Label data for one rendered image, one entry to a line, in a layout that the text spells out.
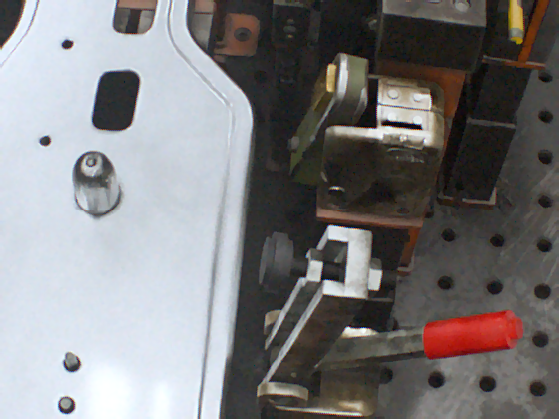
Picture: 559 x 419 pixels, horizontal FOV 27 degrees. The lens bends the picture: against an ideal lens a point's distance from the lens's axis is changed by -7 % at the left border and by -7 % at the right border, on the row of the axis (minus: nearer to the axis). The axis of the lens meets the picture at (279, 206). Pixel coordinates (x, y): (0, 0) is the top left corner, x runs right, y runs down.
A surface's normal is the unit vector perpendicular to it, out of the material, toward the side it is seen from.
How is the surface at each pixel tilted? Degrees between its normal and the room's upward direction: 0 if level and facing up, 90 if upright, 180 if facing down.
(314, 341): 90
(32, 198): 0
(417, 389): 0
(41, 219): 0
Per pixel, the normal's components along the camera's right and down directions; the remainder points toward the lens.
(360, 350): -0.52, -0.42
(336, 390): 0.03, -0.44
